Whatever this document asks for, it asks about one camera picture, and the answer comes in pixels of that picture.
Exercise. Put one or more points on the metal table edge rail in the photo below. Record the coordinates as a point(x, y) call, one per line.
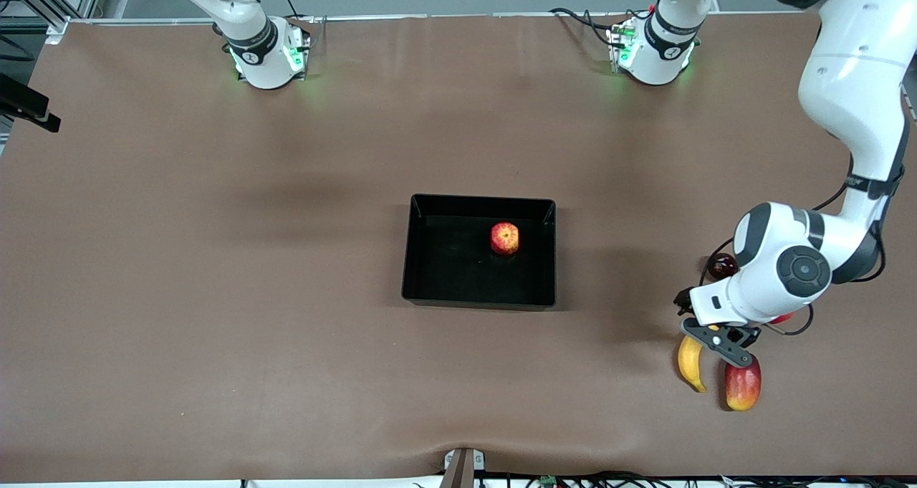
point(430, 16)

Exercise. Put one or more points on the red pomegranate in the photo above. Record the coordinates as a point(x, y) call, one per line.
point(782, 319)

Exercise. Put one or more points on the red yellow mango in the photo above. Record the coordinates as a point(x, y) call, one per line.
point(743, 388)

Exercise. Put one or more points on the dark purple plum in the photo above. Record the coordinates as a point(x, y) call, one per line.
point(720, 266)

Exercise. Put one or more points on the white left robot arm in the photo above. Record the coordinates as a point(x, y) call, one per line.
point(852, 79)

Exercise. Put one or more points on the yellow banana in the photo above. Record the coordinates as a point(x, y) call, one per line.
point(690, 366)

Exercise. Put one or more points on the brown post with brackets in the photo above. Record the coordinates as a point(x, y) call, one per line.
point(462, 470)

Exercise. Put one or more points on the black plastic box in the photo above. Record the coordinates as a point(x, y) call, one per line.
point(458, 273)

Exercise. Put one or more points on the red yellow apple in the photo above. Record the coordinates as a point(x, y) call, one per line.
point(504, 238)

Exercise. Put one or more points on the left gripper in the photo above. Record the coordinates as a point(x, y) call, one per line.
point(682, 301)

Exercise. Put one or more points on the table cover sheet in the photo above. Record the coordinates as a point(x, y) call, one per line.
point(286, 345)

